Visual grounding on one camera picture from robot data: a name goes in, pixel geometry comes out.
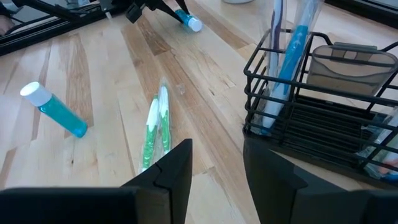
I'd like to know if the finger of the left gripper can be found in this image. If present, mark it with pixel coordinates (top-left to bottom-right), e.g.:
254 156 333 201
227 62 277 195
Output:
177 0 191 15
148 0 185 24

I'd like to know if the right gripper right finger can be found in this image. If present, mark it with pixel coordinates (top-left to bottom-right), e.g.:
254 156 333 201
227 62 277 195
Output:
243 136 398 224

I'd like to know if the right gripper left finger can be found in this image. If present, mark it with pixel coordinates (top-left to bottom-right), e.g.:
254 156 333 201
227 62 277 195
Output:
0 139 193 224

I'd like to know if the teal mouthwash bottle white cap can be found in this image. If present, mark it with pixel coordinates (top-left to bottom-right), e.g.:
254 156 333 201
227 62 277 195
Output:
19 81 89 139
174 8 203 33

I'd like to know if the light blue toothbrush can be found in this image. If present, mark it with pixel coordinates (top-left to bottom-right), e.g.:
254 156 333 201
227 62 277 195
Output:
379 172 398 185
357 107 398 156

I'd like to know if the orange toothbrush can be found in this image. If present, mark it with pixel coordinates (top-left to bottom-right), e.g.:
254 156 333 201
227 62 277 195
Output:
362 146 398 177

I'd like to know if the grey translucent caddy cup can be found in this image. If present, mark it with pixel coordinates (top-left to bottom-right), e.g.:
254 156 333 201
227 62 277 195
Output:
306 42 398 98

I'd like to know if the black wire caddy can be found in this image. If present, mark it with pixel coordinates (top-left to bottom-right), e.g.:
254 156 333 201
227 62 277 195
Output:
243 28 398 191

